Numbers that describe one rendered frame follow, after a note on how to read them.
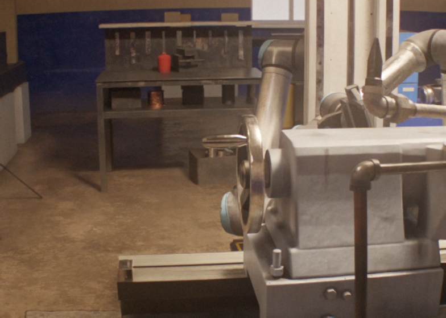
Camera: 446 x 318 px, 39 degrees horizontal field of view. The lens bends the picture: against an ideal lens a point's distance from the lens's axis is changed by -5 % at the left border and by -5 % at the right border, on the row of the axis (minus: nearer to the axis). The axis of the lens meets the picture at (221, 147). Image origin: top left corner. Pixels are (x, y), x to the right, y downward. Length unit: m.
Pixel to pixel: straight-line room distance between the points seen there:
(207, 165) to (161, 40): 1.10
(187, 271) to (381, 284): 0.45
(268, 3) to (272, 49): 6.23
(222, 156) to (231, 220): 2.73
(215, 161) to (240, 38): 1.04
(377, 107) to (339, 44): 1.36
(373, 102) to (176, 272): 0.65
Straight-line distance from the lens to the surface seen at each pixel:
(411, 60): 2.10
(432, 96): 3.48
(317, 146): 1.16
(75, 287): 3.34
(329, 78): 2.28
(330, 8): 2.26
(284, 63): 2.38
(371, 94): 0.97
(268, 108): 2.32
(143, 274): 1.42
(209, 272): 1.42
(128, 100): 4.84
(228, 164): 4.97
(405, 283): 1.20
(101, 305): 3.14
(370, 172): 1.01
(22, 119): 6.63
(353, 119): 1.58
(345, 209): 1.17
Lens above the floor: 1.42
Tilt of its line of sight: 13 degrees down
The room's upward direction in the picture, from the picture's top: straight up
